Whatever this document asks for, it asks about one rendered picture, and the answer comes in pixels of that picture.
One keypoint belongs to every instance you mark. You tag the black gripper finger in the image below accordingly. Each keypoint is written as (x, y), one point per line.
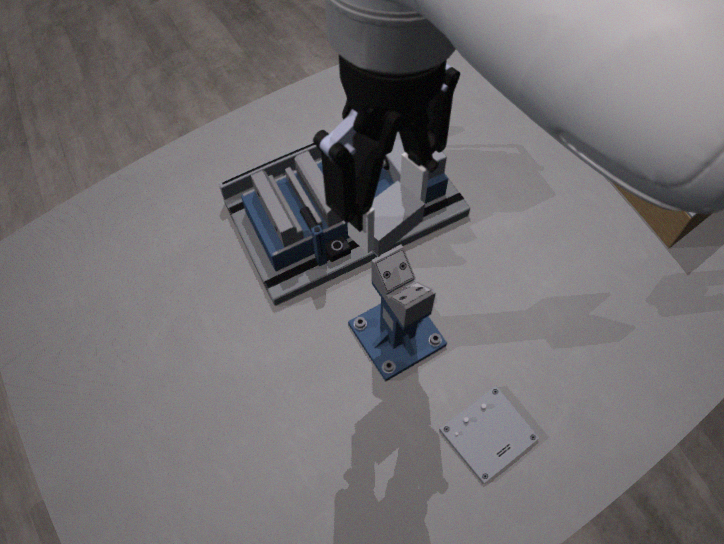
(417, 161)
(351, 173)

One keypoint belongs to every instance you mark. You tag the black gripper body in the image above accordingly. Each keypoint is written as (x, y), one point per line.
(373, 95)

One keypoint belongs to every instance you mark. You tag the grey flat bar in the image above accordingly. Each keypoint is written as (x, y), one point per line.
(301, 194)
(299, 229)

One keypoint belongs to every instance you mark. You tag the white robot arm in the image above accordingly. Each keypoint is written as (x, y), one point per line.
(633, 88)

